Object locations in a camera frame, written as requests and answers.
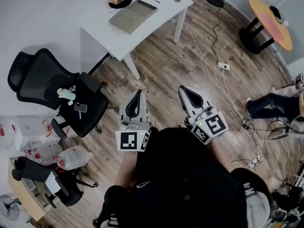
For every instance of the black chair with white box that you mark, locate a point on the black chair with white box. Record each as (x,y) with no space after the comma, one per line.
(64,189)

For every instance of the small white object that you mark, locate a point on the small white object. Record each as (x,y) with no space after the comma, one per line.
(285,23)

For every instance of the white earbud case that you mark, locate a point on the white earbud case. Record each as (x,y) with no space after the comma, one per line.
(70,102)

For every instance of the small white pen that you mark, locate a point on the small white pen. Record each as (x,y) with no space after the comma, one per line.
(115,31)

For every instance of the black mesh office chair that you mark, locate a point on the black mesh office chair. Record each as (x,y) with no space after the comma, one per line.
(35,79)

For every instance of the silver laptop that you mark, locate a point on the silver laptop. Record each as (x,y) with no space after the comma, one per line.
(278,136)

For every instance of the round orange table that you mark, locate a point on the round orange table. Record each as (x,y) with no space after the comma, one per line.
(260,9)

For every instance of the light wooden cabinet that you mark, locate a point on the light wooden cabinet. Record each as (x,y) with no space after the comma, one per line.
(26,198)

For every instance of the small blue stick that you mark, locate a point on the small blue stick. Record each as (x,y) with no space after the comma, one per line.
(80,115)

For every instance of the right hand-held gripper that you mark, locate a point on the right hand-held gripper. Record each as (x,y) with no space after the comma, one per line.
(213,126)

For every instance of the grey box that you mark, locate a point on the grey box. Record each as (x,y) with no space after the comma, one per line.
(129,18)

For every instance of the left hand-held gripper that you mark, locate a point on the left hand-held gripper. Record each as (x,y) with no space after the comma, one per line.
(129,140)

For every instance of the small white power adapter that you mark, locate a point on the small white power adapter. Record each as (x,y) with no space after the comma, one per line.
(253,162)

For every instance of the clear plastic bag red print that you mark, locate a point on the clear plastic bag red print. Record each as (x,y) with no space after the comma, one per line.
(6,133)
(73,159)

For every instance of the person's left forearm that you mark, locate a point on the person's left forearm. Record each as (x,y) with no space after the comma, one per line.
(126,170)

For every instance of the black floor fan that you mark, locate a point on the black floor fan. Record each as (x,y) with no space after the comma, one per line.
(9,207)

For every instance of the thin silver pen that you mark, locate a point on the thin silver pen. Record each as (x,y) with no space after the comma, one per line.
(113,11)

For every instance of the white power strip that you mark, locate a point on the white power strip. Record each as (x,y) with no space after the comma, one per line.
(224,66)

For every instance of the white desk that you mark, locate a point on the white desk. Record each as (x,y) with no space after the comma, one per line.
(133,41)

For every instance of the white cardboard carton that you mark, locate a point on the white cardboard carton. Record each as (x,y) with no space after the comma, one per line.
(31,133)

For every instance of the pastel bottle with charms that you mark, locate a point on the pastel bottle with charms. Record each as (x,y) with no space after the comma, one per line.
(67,94)

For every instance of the black smartphone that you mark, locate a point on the black smartphone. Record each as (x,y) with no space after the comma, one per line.
(80,107)

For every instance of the person's black shirt torso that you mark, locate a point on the person's black shirt torso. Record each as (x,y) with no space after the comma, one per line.
(178,174)

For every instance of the person's right forearm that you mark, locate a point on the person's right forearm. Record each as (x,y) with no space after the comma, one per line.
(222,157)

